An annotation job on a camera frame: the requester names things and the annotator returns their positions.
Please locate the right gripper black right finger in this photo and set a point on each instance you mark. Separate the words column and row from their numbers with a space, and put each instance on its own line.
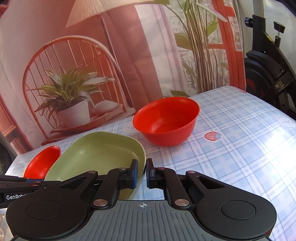
column 180, row 190

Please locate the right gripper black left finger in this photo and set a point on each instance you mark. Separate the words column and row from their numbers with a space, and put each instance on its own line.
column 103, row 190

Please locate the large green plate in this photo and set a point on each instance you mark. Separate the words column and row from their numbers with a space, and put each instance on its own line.
column 101, row 152

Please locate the red bowl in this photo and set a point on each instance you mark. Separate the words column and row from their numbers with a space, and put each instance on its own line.
column 40, row 164
column 167, row 122

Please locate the plaid tablecloth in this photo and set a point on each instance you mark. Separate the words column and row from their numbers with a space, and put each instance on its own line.
column 240, row 140

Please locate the printed backdrop cloth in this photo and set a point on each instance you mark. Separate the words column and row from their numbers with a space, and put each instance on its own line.
column 71, row 66

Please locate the black exercise bike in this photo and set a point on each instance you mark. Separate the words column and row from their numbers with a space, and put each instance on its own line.
column 269, row 76

